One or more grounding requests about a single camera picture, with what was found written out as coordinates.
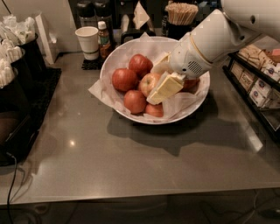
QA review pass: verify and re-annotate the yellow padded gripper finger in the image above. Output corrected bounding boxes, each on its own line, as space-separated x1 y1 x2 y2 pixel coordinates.
147 72 185 105
150 52 172 74

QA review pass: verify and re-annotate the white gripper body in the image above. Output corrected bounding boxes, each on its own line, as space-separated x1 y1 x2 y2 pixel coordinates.
169 32 212 79

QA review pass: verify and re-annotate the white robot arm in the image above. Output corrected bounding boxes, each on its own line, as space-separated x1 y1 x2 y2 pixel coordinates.
147 0 280 105

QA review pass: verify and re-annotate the red apple right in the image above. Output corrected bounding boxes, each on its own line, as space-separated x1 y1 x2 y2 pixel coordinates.
182 78 200 91

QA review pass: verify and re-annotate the red apple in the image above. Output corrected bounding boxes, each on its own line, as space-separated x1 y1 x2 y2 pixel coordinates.
145 103 164 117
182 78 200 91
111 68 138 92
123 90 147 114
129 54 153 78

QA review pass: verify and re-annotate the white paper bowl liner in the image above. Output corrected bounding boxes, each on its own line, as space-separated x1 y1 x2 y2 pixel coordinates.
87 31 209 123

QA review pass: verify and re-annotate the yellow-red apple centre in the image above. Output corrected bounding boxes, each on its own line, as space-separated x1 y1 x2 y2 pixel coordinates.
138 73 161 97

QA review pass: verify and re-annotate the red apple top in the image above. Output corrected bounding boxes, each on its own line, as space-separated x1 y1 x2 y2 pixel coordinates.
129 54 153 78

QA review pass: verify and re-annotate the white bowl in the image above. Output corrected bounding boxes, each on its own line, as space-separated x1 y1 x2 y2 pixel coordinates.
99 36 211 126

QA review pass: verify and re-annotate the red apple front left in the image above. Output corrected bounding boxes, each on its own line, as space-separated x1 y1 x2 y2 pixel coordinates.
123 90 147 114

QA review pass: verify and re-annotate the black napkin holder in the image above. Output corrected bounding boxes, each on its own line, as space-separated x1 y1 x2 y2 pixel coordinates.
120 0 156 44

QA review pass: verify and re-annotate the black cup of stirrers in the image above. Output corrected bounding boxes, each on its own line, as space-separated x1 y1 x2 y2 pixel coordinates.
164 0 199 39

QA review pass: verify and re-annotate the small brown sauce bottle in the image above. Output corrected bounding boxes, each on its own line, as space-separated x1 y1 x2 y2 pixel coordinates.
98 21 111 60

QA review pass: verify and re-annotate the black coaster mat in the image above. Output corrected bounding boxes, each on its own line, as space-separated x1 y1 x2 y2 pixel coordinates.
81 59 103 70

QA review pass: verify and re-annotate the black sachet rack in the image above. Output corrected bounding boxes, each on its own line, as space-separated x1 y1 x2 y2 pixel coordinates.
222 45 280 142

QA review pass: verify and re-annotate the white paper cup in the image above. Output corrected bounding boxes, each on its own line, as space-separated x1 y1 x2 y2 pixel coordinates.
75 26 99 60

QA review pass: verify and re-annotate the black shaker right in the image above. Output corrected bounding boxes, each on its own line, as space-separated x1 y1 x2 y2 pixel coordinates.
94 0 115 45

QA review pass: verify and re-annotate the black shaker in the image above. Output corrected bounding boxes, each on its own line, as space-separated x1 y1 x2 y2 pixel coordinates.
77 0 96 27
94 0 115 45

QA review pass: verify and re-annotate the black shaker left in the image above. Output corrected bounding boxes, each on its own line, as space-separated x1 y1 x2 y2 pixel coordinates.
77 0 96 27

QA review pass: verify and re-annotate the black cable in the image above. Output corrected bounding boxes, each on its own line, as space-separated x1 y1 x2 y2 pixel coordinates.
5 152 18 224

